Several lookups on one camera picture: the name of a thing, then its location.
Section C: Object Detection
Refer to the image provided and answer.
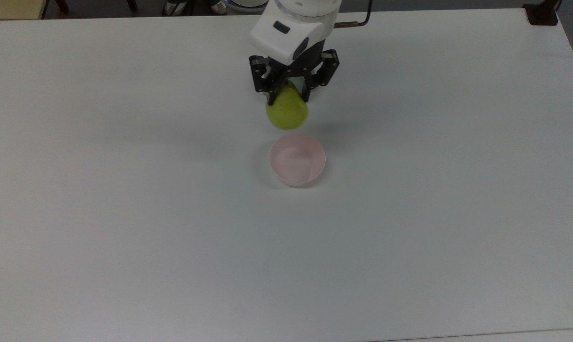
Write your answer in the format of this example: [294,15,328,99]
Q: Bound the black table clamp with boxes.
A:
[523,0,563,26]

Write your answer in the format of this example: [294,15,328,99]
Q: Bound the yellow wooden furniture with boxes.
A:
[0,0,48,20]

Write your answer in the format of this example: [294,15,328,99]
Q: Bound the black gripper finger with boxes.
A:
[299,49,340,103]
[248,55,288,106]

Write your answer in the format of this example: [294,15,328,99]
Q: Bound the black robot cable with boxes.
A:
[333,0,374,29]

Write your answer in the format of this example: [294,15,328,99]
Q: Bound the green pear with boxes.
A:
[266,80,310,131]

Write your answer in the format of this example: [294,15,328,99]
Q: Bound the pink bowl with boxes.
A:
[269,133,326,187]

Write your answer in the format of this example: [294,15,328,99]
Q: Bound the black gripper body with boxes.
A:
[266,42,326,94]

